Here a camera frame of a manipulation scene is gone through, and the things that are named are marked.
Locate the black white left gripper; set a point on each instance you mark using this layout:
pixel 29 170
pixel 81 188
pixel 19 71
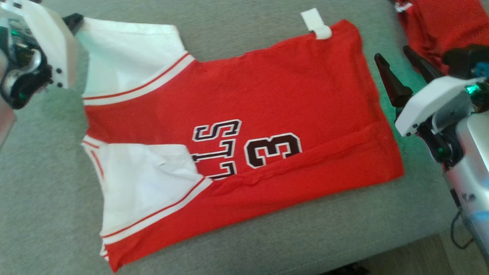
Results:
pixel 42 34

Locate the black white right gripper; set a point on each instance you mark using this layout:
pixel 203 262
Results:
pixel 435 101

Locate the red shorts with white stripe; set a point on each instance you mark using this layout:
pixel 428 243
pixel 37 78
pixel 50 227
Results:
pixel 439 23

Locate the red white basketball jersey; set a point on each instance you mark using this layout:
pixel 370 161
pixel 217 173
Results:
pixel 286 95

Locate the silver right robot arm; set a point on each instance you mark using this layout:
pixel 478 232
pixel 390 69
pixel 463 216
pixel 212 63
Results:
pixel 471 172

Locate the large grey sofa seat cushion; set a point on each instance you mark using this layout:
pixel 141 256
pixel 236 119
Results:
pixel 267 236

